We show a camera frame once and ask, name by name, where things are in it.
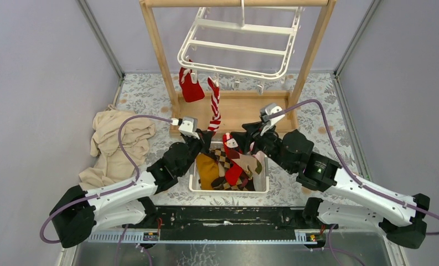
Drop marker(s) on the white plastic clip hanger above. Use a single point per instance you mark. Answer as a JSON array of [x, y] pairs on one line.
[[244, 43]]

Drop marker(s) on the floral patterned table mat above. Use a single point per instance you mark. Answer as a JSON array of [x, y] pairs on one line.
[[325, 120]]

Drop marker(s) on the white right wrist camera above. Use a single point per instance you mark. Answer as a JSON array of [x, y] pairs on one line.
[[270, 115]]

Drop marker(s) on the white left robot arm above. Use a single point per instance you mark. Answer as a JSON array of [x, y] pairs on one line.
[[81, 212]]

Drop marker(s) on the white plastic basket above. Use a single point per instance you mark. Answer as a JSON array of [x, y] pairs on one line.
[[261, 181]]

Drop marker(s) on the wooden hanger stand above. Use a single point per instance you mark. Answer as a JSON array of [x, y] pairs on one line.
[[238, 107]]

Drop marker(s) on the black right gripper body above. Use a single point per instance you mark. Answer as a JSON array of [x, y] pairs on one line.
[[269, 144]]

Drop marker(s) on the mustard yellow sock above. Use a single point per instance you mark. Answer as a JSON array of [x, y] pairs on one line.
[[208, 171]]

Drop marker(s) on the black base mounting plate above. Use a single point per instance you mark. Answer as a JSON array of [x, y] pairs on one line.
[[196, 223]]

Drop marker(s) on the pink patterned sock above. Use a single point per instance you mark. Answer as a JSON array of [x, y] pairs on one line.
[[259, 155]]

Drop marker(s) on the beige sock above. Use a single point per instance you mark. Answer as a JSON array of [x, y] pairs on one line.
[[250, 165]]

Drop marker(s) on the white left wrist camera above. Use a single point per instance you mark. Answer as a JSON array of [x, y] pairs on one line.
[[187, 126]]

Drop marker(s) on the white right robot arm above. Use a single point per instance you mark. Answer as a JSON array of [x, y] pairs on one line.
[[400, 218]]

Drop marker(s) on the red white striped sock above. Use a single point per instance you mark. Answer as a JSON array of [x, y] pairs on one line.
[[215, 121]]

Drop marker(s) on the red bow sock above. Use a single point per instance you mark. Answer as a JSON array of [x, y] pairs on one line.
[[233, 174]]

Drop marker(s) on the plain red sock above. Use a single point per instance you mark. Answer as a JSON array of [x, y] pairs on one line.
[[190, 86]]

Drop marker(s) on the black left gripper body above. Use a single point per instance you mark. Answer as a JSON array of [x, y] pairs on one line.
[[195, 146]]

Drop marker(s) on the beige crumpled cloth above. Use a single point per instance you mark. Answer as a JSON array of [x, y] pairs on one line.
[[112, 165]]

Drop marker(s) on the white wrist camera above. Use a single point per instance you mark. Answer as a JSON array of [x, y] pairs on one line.
[[187, 126], [270, 115]]

